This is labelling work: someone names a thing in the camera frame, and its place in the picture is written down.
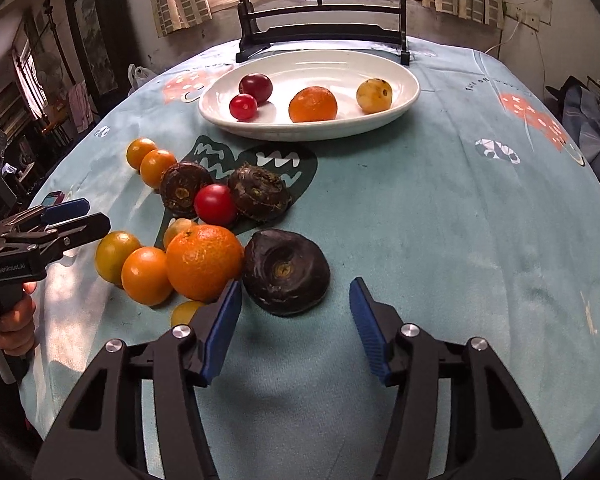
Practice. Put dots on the pale yellow spotted fruit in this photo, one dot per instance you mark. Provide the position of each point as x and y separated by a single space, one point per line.
374 95

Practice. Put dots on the dark framed picture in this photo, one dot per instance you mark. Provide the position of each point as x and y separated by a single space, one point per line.
92 35

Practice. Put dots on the small dark mangosteen top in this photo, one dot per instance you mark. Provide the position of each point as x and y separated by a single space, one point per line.
182 190

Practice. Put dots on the small red cherry tomato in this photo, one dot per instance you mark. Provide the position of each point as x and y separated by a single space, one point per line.
243 107

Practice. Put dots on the orange cherry tomato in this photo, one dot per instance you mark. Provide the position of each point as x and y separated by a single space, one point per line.
146 276
157 167
139 151

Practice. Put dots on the blue clothes pile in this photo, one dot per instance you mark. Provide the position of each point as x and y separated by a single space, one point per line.
590 125

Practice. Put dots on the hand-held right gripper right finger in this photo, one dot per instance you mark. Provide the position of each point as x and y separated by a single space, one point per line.
367 330

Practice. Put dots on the white plastic bag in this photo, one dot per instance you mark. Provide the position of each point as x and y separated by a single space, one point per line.
141 77

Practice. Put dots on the large orange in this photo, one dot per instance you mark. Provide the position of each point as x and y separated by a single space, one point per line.
205 261

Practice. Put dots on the light blue printed tablecloth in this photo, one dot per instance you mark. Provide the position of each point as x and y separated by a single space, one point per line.
405 235

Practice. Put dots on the yellow-green cherry tomato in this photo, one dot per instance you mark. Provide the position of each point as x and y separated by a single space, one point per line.
115 256

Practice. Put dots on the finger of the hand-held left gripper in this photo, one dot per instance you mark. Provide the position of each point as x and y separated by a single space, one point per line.
65 208
82 230

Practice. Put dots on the white oval plate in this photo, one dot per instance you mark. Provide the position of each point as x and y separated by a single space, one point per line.
330 67

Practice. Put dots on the small orange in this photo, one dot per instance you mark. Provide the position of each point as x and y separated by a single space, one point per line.
312 105

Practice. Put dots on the person's left hand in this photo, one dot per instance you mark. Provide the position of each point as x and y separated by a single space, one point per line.
12 322

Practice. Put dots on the round painted table screen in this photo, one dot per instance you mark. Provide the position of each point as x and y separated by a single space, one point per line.
320 35

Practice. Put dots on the dark red cherry tomato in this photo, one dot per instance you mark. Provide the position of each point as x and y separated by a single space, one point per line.
256 86

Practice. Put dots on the yellow cherry tomato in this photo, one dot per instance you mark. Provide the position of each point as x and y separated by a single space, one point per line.
184 313

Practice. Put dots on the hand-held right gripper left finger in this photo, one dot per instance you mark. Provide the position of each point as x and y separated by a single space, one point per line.
222 330

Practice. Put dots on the large dark purple mangosteen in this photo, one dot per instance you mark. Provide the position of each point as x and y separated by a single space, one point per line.
258 192

